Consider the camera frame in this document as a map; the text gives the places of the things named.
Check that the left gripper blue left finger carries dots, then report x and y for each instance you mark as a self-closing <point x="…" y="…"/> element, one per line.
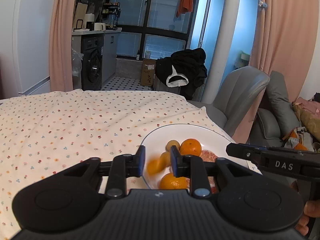
<point x="140" y="160"/>

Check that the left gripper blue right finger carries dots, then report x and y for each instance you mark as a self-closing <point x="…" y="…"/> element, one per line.
<point x="178" y="164"/>

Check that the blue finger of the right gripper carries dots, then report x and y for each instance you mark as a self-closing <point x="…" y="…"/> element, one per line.
<point x="253" y="147"/>

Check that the small yellow-orange fruit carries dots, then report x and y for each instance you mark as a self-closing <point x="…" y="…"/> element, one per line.
<point x="155" y="166"/>
<point x="165" y="159"/>

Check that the person's right hand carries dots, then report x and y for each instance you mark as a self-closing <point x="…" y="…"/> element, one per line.
<point x="303" y="226"/>

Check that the orange in plate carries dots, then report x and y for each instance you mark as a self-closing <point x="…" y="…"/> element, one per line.
<point x="170" y="182"/>
<point x="190" y="147"/>

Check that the grey sofa cushion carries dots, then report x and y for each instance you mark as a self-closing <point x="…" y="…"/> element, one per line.
<point x="275" y="117"/>

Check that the pale yellow fruit in plate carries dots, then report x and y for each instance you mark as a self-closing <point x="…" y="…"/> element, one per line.
<point x="172" y="143"/>

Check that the white plate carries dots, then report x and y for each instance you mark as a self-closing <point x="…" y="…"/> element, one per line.
<point x="214" y="141"/>

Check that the grapefruit piece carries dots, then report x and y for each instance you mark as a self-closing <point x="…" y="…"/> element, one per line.
<point x="208" y="156"/>

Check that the grey chair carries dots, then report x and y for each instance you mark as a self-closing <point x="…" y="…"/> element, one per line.
<point x="235" y="97"/>

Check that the cardboard box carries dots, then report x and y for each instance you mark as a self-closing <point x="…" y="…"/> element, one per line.
<point x="148" y="72"/>

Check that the black white hoodie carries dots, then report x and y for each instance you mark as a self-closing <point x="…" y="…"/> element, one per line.
<point x="184" y="69"/>

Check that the floral white tablecloth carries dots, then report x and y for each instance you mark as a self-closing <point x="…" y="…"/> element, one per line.
<point x="44" y="134"/>

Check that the right pink curtain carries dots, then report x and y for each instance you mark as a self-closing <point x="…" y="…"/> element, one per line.
<point x="285" y="39"/>

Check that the pink curtain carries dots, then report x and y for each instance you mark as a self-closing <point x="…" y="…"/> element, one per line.
<point x="60" y="46"/>
<point x="285" y="39"/>

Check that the black washing machine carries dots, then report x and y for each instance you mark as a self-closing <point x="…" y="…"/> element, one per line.
<point x="91" y="73"/>

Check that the white kettle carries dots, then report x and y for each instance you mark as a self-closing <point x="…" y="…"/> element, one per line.
<point x="99" y="26"/>

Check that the white refrigerator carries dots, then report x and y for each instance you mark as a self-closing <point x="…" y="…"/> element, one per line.
<point x="25" y="27"/>

